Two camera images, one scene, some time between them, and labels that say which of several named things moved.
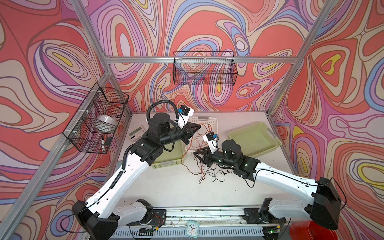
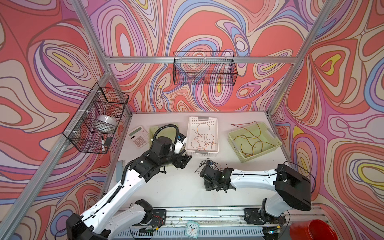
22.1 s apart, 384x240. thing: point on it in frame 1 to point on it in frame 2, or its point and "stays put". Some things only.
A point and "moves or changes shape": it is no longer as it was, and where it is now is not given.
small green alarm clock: [192, 229] stays put
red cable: [208, 131] to [259, 127]
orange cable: [189, 147] moves or changes shape
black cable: [218, 172] moves or changes shape
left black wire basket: [94, 126] stays put
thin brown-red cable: [203, 174] to [248, 131]
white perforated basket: [208, 124] stays put
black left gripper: [186, 130] to [179, 158]
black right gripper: [207, 153] to [207, 187]
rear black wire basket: [204, 68] stays put
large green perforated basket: [255, 140] stays put
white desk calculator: [137, 133] stays put
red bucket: [308, 230] stays put
